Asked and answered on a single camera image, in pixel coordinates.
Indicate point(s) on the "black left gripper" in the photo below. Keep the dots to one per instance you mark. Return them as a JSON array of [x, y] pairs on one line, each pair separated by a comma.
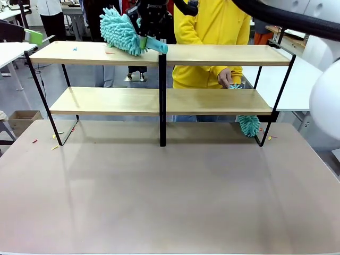
[[10, 32]]

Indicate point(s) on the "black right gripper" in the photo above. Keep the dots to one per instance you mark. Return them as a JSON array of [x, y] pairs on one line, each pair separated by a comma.
[[154, 16]]

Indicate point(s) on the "teal microfiber duster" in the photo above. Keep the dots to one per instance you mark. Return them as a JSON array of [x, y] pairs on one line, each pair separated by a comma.
[[249, 125], [119, 32]]

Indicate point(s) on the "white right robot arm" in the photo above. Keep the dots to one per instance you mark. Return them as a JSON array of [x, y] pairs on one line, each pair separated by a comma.
[[326, 93]]

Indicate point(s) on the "person's left hand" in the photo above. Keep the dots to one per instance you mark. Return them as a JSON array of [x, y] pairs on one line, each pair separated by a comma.
[[225, 77]]

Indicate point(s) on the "background person white shirt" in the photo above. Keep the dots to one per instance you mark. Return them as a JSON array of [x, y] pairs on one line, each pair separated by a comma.
[[53, 21]]

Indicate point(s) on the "red garment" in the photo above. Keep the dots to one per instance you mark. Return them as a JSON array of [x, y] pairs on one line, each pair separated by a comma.
[[121, 6]]

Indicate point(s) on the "metal stand base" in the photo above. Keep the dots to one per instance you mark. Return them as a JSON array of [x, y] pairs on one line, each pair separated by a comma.
[[135, 78]]

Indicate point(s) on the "grey table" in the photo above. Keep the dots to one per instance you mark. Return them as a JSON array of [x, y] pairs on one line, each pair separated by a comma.
[[74, 10]]

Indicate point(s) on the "background person dark clothes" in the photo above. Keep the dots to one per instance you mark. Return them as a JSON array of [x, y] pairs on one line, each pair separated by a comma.
[[91, 21]]

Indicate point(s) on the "person in yellow hoodie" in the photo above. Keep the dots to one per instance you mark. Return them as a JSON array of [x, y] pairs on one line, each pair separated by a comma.
[[212, 32]]

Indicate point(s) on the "cardboard box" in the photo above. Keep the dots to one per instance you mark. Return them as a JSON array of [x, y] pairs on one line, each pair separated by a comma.
[[24, 123]]

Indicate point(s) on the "grey chair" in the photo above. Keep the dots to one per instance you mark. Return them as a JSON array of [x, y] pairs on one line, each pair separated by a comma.
[[5, 128]]

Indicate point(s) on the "background person orange trousers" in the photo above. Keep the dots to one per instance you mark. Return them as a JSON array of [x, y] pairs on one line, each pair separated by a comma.
[[261, 38]]

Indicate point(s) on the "black pole stand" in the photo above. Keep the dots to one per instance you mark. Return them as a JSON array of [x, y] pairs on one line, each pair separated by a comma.
[[281, 37]]

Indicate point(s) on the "light wooden table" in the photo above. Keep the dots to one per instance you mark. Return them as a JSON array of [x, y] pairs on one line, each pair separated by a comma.
[[292, 37]]

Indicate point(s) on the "wooden shelf black metal frame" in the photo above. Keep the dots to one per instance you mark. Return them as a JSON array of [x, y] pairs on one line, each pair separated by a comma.
[[106, 59], [225, 59]]

